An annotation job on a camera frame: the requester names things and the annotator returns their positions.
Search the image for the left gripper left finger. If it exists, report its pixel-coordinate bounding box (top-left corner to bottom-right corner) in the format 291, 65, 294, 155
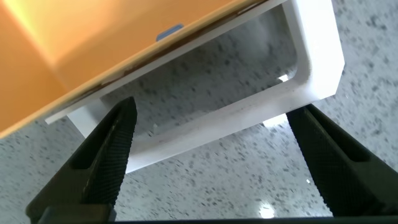
25, 96, 138, 224

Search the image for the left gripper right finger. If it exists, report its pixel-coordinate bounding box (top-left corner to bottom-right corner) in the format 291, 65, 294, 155
286, 103, 398, 218

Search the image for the yellow drawer with white handle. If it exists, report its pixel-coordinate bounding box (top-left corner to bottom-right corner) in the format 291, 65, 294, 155
0, 0, 345, 174

